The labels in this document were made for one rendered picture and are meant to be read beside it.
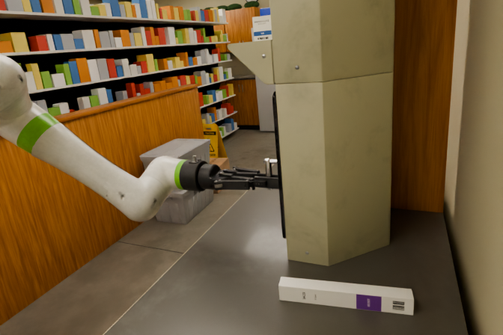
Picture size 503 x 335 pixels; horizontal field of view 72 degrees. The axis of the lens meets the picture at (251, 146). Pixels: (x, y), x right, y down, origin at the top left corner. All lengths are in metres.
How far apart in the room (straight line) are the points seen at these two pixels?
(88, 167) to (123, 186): 0.11
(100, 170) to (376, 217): 0.75
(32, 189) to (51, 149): 1.67
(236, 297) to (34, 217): 2.05
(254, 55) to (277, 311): 0.58
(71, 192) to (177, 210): 0.90
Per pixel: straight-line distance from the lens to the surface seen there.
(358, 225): 0.96
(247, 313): 0.84
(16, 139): 1.10
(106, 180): 1.02
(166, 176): 1.06
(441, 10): 1.14
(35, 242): 2.80
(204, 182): 1.00
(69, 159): 1.05
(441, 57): 1.15
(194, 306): 0.89
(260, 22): 0.93
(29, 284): 2.86
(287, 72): 0.81
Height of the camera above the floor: 1.50
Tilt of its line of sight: 16 degrees down
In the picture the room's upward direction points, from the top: 5 degrees counter-clockwise
